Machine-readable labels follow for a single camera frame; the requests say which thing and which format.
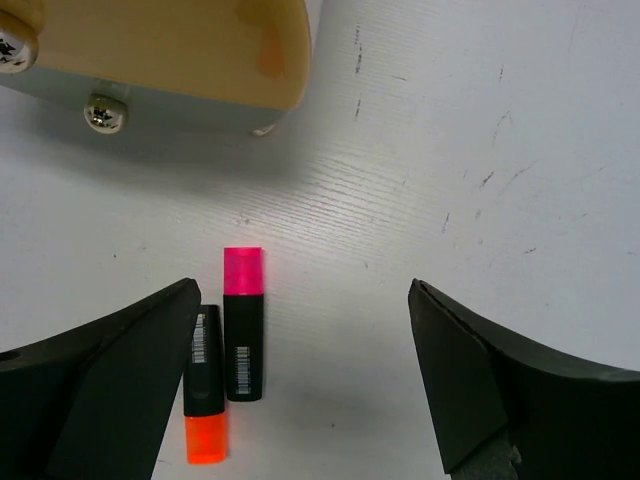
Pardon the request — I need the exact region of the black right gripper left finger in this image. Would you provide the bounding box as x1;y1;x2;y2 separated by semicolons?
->
1;278;201;479

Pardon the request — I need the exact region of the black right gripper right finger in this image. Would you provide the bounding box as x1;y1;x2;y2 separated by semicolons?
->
408;280;639;479

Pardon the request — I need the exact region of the orange highlighter marker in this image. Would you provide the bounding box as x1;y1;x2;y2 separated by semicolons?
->
183;305;228;465

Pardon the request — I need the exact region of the pink highlighter marker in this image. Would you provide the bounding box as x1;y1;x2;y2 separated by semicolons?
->
223;247;265;402

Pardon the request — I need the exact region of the cream round drawer organizer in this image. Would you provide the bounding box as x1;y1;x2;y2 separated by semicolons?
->
1;0;322;136

